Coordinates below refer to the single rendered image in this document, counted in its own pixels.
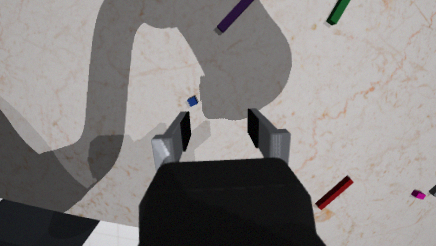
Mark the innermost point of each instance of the small magenta block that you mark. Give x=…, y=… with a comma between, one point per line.
x=418, y=194

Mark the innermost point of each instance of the red rod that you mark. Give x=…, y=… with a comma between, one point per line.
x=334, y=192

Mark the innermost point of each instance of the purple rod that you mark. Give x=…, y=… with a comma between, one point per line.
x=233, y=15

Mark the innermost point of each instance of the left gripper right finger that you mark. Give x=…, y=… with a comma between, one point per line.
x=272, y=142

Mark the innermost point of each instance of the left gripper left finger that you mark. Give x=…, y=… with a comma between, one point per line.
x=168, y=147

